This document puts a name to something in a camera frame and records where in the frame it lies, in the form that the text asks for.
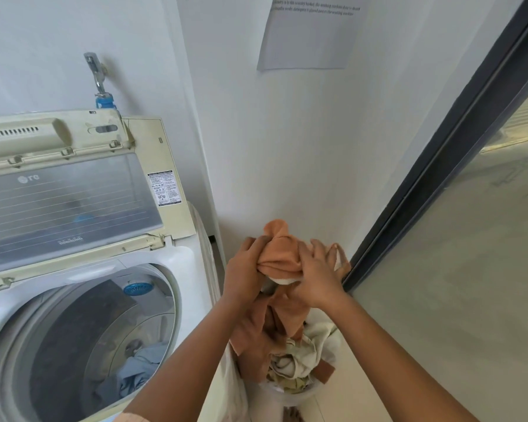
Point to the person's right hand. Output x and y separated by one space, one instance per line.
319 281

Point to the person's left hand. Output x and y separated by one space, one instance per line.
242 272

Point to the orange white clothes item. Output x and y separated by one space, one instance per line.
286 259

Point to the cream blue washing machine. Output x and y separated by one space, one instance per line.
180 268

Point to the yellow clothes item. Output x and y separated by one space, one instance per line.
290 382

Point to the light blue clothes item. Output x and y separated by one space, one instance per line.
136 364

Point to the cream washing machine lid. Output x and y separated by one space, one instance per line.
70 206

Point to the person's right forearm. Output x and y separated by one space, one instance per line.
396 369

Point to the person's left forearm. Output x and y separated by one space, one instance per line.
180 373

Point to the person's right foot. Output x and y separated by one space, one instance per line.
294 415

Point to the white paper notice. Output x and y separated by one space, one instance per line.
312 39

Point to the metal water tap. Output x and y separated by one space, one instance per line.
92 63

